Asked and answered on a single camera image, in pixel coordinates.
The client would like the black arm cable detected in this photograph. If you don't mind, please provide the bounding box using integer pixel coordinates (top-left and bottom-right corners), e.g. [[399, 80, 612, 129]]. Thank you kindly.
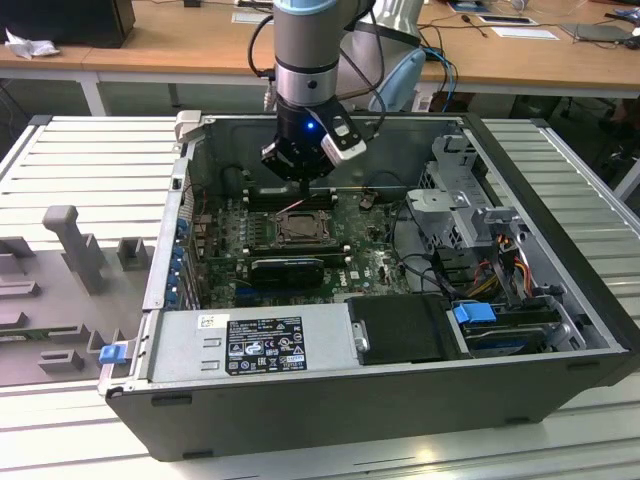
[[339, 0, 390, 144]]

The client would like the pale blue teach pendant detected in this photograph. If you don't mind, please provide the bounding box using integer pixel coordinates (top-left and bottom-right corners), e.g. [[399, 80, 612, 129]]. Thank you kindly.
[[368, 46, 427, 114]]

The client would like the silver power supply unit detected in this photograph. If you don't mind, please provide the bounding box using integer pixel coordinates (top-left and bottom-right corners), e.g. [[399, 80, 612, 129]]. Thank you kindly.
[[147, 303, 362, 385]]

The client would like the metal socket cover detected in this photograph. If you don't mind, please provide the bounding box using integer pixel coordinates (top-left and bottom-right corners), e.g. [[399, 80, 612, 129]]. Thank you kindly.
[[276, 211, 332, 246]]

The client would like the white framed tablet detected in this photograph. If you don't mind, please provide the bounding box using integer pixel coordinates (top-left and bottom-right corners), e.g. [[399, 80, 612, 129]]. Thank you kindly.
[[475, 13, 540, 27]]

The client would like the black grey PC case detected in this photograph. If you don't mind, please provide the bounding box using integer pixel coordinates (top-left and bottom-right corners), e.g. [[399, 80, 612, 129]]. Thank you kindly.
[[97, 110, 640, 464]]

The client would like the black RAM slot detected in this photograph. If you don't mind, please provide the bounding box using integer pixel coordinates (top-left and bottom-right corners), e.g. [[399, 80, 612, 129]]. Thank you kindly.
[[244, 249, 351, 265], [244, 195, 338, 205], [243, 243, 350, 254], [245, 190, 337, 200], [245, 200, 338, 211], [244, 185, 337, 195]]

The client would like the blue cable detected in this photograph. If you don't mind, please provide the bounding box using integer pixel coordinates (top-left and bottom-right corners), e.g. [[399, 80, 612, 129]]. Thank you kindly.
[[423, 45, 460, 104]]

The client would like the blue book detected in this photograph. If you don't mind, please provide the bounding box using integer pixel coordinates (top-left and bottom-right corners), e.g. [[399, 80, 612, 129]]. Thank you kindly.
[[446, 0, 494, 15]]

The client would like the blue plastic latch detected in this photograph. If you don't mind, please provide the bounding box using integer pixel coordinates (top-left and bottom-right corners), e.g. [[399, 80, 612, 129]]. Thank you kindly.
[[98, 343, 126, 366]]

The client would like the black graphics card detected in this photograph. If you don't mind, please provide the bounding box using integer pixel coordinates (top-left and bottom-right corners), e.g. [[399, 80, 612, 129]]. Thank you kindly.
[[248, 256, 326, 290]]

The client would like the green RAM stick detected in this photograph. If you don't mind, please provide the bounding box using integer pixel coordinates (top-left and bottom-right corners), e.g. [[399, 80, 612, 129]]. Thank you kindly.
[[0, 326, 51, 339]]

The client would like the thin red black wire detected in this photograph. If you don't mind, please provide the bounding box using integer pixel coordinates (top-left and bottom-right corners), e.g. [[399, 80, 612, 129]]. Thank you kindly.
[[182, 183, 217, 225]]

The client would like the CPU socket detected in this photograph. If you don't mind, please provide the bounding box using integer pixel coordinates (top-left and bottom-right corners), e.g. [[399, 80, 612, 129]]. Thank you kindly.
[[271, 209, 339, 248]]

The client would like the crumpled white paper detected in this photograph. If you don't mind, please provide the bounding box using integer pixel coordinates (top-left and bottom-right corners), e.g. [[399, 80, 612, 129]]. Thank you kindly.
[[3, 27, 62, 60]]

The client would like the silver rear port block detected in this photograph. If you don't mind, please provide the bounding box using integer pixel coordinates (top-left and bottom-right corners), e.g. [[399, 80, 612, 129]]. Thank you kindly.
[[192, 214, 211, 264]]

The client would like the green motherboard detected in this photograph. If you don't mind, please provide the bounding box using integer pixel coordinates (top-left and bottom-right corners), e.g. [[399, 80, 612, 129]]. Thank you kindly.
[[197, 191, 439, 309]]

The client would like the long wooden desk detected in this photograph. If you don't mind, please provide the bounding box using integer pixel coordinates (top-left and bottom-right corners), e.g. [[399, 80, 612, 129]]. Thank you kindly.
[[82, 0, 640, 101]]

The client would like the grey parts rack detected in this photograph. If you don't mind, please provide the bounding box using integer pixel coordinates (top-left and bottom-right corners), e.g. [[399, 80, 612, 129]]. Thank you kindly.
[[0, 203, 157, 389]]

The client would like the metal drive cage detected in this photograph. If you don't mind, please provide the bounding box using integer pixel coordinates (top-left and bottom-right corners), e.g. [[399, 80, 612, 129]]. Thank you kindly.
[[404, 132, 589, 351]]

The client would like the light grey case handle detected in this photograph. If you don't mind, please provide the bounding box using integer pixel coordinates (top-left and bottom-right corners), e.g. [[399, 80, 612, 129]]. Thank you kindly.
[[172, 109, 205, 147]]

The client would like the black box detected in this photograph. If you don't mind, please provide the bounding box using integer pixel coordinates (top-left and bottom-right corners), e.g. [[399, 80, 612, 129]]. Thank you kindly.
[[0, 0, 137, 50]]

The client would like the blue disk carrier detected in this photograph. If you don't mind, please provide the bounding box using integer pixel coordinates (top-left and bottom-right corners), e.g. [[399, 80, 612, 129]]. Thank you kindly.
[[451, 299, 497, 330]]

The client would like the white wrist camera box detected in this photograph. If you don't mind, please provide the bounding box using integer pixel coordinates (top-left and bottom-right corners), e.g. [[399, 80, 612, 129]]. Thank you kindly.
[[318, 113, 370, 164]]

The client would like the hard disk drive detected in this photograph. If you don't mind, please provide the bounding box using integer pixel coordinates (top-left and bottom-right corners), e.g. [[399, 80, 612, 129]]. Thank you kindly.
[[459, 319, 561, 357]]

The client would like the white keyboard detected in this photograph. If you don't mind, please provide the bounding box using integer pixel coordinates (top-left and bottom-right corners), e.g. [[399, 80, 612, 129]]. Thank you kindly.
[[489, 25, 560, 42]]

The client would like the coloured power wire bundle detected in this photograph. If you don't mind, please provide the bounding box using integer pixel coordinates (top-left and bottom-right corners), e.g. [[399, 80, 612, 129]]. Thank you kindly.
[[469, 247, 532, 301]]

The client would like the grey laptop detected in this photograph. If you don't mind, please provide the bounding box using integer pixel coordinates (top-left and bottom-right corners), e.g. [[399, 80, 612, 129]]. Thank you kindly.
[[558, 20, 639, 46]]

